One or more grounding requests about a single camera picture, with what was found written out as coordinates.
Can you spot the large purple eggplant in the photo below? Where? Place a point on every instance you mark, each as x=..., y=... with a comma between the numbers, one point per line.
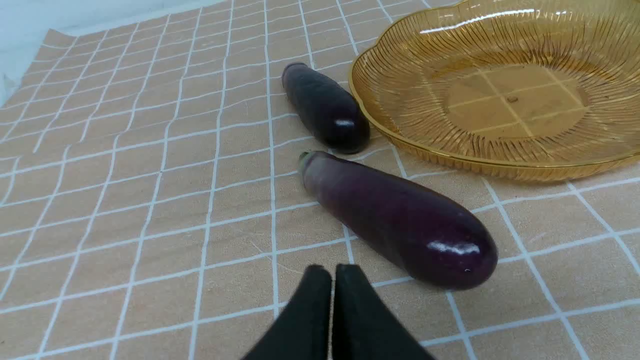
x=431, y=237

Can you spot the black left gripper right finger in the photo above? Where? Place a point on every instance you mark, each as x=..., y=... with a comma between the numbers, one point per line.
x=364, y=328

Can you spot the small dark purple eggplant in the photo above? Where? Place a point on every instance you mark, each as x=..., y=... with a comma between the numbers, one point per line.
x=327, y=110

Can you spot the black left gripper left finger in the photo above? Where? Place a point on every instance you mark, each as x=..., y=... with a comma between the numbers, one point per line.
x=301, y=331

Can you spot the amber ribbed glass plate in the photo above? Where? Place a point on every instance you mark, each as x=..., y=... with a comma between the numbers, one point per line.
x=531, y=90

